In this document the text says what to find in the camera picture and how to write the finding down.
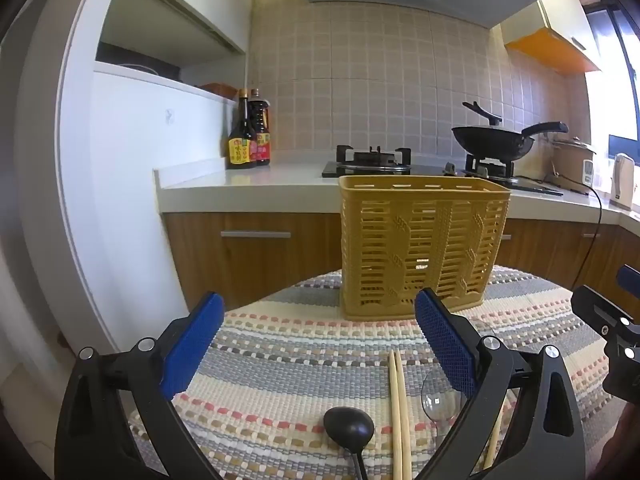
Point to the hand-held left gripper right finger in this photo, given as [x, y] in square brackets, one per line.
[445, 345]

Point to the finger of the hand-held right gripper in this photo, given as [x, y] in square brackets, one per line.
[597, 307]
[630, 276]

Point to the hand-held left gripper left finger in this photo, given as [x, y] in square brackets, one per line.
[192, 345]

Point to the clear plastic spoon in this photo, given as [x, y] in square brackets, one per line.
[437, 402]

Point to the wooden chopstick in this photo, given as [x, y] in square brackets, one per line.
[401, 410]
[492, 442]
[394, 410]

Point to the yellow plastic utensil basket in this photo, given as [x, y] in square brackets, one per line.
[400, 240]

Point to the black ladle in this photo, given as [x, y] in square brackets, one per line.
[347, 427]

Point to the white electric kettle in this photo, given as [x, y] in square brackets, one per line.
[622, 180]

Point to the striped woven table mat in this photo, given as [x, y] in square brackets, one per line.
[300, 360]

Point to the wooden kitchen cabinet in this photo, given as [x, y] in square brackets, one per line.
[280, 270]

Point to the beige rice cooker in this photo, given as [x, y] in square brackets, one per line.
[570, 165]

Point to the white tall cabinet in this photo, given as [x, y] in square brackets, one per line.
[130, 185]

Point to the white kitchen countertop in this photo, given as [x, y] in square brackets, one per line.
[280, 180]

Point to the black gas stove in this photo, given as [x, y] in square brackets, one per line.
[380, 167]

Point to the black wok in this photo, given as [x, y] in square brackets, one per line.
[492, 142]

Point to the yellow label sauce bottle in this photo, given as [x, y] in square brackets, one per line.
[241, 152]

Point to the red label sauce bottle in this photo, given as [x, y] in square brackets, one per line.
[262, 150]

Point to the black spatula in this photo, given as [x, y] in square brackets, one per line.
[482, 112]

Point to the dark pot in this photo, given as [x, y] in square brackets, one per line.
[135, 62]

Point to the orange wall cabinet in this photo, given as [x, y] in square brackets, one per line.
[555, 47]

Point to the dark window frame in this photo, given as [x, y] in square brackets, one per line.
[612, 35]

